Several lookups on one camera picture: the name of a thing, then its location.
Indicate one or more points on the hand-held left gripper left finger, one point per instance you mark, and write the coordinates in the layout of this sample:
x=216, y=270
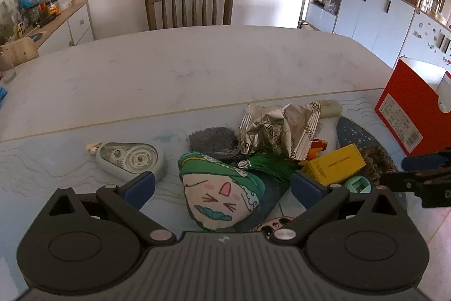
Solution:
x=141, y=189

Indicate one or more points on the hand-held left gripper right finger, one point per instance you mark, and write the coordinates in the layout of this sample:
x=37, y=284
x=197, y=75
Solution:
x=306, y=190

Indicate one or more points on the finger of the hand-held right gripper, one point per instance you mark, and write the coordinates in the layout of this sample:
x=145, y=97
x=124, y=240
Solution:
x=419, y=162
x=398, y=181

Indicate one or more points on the grey correction tape dispenser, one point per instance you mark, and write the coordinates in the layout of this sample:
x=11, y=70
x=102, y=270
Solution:
x=137, y=157

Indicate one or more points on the yellow small box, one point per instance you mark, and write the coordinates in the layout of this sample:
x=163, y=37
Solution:
x=334, y=163

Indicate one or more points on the red cardboard box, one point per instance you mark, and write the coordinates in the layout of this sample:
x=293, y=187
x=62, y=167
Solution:
x=405, y=100

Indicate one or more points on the green cartoon face plush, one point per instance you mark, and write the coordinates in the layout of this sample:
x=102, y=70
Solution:
x=211, y=198

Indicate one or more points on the teal round tape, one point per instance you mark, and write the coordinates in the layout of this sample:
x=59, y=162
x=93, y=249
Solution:
x=357, y=184

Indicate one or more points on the pink round cartoon badge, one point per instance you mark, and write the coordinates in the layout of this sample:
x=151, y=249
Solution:
x=278, y=224

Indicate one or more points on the green tassel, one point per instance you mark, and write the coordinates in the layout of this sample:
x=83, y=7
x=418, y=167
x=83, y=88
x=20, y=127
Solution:
x=271, y=163

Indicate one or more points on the crumpled foil wrapper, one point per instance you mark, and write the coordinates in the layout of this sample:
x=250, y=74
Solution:
x=271, y=124

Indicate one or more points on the pale green eraser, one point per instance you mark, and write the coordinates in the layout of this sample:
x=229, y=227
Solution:
x=331, y=109

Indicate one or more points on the grey felt piece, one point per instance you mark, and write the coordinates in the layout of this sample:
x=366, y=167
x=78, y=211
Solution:
x=211, y=140

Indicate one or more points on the blue cloth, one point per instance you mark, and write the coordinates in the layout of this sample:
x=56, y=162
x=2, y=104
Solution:
x=2, y=94

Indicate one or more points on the white wooden sideboard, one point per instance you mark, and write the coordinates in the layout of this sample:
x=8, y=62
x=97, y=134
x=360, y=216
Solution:
x=79, y=22

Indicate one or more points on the dark snack jar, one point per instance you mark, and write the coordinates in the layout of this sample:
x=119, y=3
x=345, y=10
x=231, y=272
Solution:
x=52, y=7

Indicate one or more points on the white wall cabinet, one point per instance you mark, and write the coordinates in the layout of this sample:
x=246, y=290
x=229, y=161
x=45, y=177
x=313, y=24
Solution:
x=373, y=15

